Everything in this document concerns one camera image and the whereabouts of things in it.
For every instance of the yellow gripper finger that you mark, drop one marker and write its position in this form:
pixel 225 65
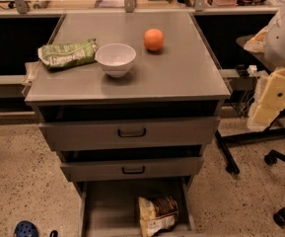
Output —
pixel 262 116

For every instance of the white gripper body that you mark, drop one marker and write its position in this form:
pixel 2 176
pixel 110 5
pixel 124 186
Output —
pixel 282 43

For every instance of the brown chip bag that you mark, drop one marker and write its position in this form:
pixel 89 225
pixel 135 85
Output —
pixel 156 214

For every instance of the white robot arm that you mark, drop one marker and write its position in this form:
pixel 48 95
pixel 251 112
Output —
pixel 274 53

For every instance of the grey top drawer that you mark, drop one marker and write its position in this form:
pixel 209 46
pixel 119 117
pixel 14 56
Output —
pixel 102 135

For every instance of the grey drawer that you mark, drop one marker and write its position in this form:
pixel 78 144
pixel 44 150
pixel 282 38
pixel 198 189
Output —
pixel 110 208
pixel 111 170
pixel 102 135

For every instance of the grey drawer cabinet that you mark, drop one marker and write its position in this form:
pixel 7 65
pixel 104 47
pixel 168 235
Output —
pixel 181 80

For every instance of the grey bottom drawer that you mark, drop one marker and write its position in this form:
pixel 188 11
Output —
pixel 110 208

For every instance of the grey middle drawer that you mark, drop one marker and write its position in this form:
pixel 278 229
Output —
pixel 111 170

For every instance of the green chip bag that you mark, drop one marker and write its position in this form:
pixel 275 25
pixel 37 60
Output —
pixel 66 55

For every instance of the white power adapter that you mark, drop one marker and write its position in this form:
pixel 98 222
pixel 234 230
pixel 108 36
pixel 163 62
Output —
pixel 252 69

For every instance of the orange fruit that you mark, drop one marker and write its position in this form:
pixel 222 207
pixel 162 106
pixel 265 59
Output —
pixel 153 39

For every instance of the white bowl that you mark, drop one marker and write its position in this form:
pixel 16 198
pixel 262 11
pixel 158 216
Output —
pixel 115 59

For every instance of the blue croc shoe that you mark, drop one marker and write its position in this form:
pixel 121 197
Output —
pixel 25 229

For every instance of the black middle drawer handle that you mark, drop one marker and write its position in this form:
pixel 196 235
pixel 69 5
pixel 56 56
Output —
pixel 133 170

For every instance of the black drawer handle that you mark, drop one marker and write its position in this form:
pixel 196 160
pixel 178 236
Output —
pixel 132 133
pixel 133 170

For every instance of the black top drawer handle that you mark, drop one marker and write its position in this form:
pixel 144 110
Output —
pixel 132 133

